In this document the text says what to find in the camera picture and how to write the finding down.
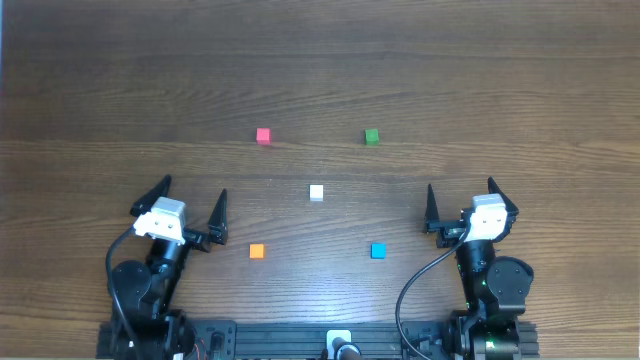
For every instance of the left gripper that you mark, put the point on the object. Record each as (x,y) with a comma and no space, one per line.
(197,240)

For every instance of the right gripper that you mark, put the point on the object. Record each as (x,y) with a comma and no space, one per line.
(449,232)

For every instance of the orange cube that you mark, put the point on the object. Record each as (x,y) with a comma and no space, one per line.
(256,251)

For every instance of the blue cube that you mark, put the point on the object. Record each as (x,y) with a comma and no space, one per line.
(378,250)

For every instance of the pink cube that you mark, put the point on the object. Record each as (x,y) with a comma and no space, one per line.
(263,135)

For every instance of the green cube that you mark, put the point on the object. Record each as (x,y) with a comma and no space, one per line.
(371,136)

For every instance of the white cube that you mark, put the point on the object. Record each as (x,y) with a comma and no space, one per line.
(316,192)

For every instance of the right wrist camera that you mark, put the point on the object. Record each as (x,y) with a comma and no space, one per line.
(487,217)

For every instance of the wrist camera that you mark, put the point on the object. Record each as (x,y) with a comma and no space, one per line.
(162,220)
(487,217)

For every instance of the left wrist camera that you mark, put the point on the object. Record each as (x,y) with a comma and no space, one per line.
(162,220)

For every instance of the mounting rail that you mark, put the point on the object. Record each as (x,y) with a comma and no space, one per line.
(290,340)

